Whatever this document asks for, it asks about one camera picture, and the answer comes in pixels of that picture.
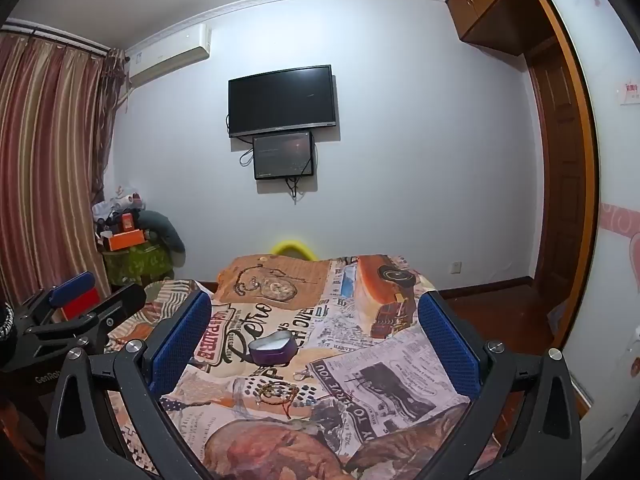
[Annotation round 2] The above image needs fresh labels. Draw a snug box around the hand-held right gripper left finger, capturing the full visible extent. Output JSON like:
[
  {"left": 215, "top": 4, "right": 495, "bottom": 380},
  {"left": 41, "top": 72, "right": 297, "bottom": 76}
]
[{"left": 44, "top": 287, "right": 216, "bottom": 480}]

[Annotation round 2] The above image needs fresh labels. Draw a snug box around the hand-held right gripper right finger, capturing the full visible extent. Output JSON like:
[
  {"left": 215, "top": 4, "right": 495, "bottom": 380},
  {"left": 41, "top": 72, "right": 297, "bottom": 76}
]
[{"left": 417, "top": 290, "right": 583, "bottom": 480}]

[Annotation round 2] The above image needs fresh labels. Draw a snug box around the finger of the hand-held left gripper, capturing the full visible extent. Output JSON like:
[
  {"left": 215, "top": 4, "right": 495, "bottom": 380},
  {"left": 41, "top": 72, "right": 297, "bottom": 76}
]
[
  {"left": 20, "top": 271, "right": 97, "bottom": 326},
  {"left": 30, "top": 282, "right": 147, "bottom": 356}
]

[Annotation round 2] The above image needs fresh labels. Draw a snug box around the purple heart-shaped box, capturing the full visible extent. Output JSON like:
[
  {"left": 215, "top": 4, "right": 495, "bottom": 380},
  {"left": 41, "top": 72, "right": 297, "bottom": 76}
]
[{"left": 248, "top": 330, "right": 296, "bottom": 366}]

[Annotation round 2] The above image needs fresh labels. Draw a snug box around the gold beaded bracelet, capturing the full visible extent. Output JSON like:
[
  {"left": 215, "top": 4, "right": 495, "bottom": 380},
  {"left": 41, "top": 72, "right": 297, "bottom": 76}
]
[{"left": 254, "top": 379, "right": 296, "bottom": 407}]

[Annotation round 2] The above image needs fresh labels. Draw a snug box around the dark beaded bracelet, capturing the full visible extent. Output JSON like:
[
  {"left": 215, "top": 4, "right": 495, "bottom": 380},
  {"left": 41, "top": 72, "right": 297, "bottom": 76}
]
[{"left": 292, "top": 385, "right": 322, "bottom": 407}]

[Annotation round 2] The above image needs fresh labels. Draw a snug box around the red and white box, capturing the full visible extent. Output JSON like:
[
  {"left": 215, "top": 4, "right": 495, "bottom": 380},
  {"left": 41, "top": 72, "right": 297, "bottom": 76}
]
[{"left": 62, "top": 290, "right": 102, "bottom": 322}]

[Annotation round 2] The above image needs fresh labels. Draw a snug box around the green storage box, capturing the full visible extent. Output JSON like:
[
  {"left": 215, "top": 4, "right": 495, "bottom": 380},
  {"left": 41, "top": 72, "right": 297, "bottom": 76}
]
[{"left": 102, "top": 242, "right": 174, "bottom": 287}]

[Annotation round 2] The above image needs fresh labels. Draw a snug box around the orange box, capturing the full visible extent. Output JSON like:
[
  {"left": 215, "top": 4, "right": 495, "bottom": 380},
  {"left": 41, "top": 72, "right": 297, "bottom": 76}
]
[{"left": 107, "top": 229, "right": 147, "bottom": 251}]

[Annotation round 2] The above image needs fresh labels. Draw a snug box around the white plastic bag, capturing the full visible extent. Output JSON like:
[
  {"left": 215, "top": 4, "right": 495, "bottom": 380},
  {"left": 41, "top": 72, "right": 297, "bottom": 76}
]
[{"left": 92, "top": 187, "right": 146, "bottom": 226}]

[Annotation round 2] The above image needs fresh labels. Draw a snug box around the printed blanket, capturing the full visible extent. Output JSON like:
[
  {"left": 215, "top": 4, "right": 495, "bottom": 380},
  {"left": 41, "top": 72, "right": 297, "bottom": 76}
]
[{"left": 107, "top": 254, "right": 501, "bottom": 480}]

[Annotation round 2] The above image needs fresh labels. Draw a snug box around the striped curtain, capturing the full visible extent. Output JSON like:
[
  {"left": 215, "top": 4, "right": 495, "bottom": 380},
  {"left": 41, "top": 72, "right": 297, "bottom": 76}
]
[{"left": 0, "top": 30, "right": 129, "bottom": 307}]

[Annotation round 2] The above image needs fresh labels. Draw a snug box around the wooden door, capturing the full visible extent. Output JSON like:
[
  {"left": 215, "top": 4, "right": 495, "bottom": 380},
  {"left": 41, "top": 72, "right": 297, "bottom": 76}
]
[{"left": 525, "top": 35, "right": 590, "bottom": 307}]

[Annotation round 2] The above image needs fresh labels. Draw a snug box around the small black monitor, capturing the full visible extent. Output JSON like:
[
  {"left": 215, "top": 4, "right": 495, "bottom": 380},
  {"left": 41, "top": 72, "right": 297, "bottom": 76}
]
[{"left": 252, "top": 131, "right": 315, "bottom": 181}]

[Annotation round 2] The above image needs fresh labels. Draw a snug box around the white air conditioner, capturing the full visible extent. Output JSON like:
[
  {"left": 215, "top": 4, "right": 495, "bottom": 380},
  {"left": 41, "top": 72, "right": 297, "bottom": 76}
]
[{"left": 125, "top": 23, "right": 212, "bottom": 88}]

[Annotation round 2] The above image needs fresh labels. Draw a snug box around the black curtain rod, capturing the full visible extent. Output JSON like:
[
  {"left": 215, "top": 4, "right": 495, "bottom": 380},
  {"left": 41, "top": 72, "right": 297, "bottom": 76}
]
[{"left": 0, "top": 19, "right": 112, "bottom": 55}]

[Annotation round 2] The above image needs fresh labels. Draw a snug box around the wooden overhead cabinet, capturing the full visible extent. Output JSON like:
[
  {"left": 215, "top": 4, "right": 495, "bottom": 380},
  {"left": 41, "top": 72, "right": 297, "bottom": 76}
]
[{"left": 445, "top": 0, "right": 537, "bottom": 59}]

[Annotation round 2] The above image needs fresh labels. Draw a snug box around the yellow plastic ring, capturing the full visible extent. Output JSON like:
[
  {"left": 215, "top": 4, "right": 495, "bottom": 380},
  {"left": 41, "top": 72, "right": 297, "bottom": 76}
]
[{"left": 271, "top": 240, "right": 317, "bottom": 262}]

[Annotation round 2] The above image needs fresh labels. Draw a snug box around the black monitor cable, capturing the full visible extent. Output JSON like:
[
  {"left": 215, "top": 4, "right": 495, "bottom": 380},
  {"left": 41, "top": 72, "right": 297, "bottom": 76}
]
[{"left": 239, "top": 146, "right": 303, "bottom": 205}]

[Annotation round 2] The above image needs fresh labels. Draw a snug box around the black wall television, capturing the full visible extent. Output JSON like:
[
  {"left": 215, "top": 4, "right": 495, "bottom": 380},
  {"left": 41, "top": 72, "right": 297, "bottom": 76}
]
[{"left": 228, "top": 64, "right": 336, "bottom": 139}]

